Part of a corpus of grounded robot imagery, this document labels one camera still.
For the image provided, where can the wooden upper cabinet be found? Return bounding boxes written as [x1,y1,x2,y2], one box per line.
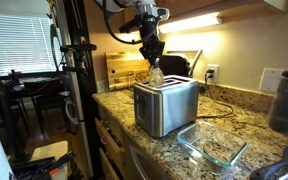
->
[155,0,288,22]

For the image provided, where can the white wall outlet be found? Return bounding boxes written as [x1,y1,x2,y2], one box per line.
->
[205,63,220,85]

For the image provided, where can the dark dining chair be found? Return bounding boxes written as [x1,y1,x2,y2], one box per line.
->
[23,78,72,134]

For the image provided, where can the white window blinds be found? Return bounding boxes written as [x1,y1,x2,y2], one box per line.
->
[0,13,63,76]

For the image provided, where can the black slanted pole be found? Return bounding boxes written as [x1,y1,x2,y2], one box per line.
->
[0,33,27,161]

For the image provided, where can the black water bottle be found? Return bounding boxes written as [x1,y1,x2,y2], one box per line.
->
[267,64,288,133]

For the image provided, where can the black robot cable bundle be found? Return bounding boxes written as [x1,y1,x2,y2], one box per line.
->
[101,0,159,46]

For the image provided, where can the black pole clamp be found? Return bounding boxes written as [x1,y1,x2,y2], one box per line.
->
[59,43,98,73]

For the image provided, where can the wooden cutting board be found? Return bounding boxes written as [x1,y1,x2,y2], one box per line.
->
[104,50,160,92]

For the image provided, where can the under-cabinet light strip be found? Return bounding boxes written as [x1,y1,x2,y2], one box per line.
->
[157,12,224,35]

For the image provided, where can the white wall switch plate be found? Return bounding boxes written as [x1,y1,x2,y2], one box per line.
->
[258,67,284,94]

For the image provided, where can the stainless steel toaster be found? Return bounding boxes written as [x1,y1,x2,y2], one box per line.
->
[133,74,200,139]

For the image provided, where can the black tripod legs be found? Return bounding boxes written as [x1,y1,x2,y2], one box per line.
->
[10,150,77,180]

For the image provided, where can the square glass bowl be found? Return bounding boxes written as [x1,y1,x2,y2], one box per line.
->
[176,120,249,175]

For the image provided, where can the light wooden stool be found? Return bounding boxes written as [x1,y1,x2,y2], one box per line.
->
[30,140,70,180]

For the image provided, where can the stainless steel dishwasher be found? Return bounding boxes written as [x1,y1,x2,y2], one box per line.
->
[123,133,173,180]

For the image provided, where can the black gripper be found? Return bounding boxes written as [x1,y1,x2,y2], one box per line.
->
[138,14,167,70]

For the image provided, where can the wooden drawer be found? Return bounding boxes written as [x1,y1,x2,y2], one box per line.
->
[94,117,126,168]
[98,147,121,180]

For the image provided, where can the black toaster power cord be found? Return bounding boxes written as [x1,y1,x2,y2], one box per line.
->
[197,69,235,120]

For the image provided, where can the white ring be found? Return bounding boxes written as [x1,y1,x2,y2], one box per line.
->
[64,97,81,127]

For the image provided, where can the brown bread slice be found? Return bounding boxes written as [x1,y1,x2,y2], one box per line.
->
[148,62,166,88]

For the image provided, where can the dark dining table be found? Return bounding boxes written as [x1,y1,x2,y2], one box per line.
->
[0,70,68,98]

